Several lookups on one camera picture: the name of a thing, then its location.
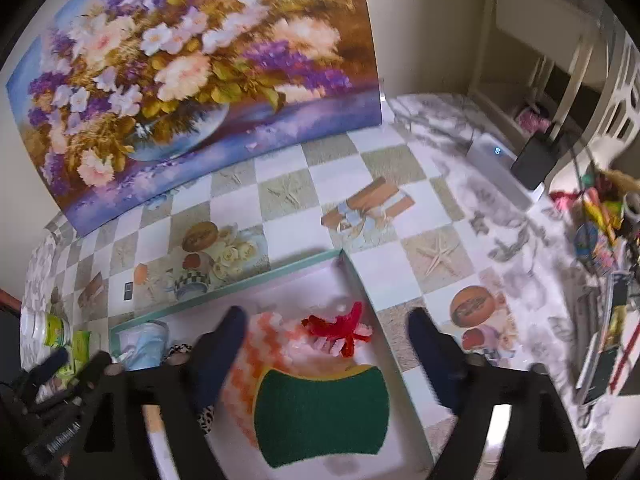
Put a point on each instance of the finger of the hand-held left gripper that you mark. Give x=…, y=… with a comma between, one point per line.
x=92, y=367
x=47, y=367

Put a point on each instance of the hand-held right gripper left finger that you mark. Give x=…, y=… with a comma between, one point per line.
x=220, y=355

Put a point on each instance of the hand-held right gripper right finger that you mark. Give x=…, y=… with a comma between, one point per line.
x=435, y=357

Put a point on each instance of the green printed packet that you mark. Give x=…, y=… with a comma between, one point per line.
x=81, y=352

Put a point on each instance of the leopard print scrunchie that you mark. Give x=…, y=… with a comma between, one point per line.
x=177, y=352

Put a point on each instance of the blue face mask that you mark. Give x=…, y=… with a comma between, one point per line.
x=145, y=345

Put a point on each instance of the pink and white checked cloth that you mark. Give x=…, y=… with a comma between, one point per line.
x=280, y=340

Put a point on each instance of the teal shallow cardboard box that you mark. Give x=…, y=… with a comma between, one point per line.
x=310, y=290

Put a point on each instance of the yellow and green sponge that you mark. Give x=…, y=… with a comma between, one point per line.
x=320, y=415

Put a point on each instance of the white bottle with green label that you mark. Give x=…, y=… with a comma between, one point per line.
x=47, y=330

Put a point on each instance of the reddish brown wooden board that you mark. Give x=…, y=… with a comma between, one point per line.
x=10, y=302

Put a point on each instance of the checked patterned tablecloth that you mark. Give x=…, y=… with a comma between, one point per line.
x=440, y=200

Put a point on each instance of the flat grey device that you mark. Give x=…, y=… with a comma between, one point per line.
x=602, y=360

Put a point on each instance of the white power strip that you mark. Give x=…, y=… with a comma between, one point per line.
x=492, y=160

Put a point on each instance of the pile of colourful craft supplies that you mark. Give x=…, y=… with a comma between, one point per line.
x=600, y=210

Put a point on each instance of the black power adapter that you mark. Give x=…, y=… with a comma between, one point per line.
x=535, y=160

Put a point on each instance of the pink fluffy item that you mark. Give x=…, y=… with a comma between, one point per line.
x=532, y=120

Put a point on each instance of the floral still life painting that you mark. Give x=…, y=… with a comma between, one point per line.
x=175, y=60

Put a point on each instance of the white lattice plastic chair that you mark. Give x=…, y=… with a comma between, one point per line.
x=620, y=110

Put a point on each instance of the white wooden chair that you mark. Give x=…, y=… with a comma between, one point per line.
x=540, y=15

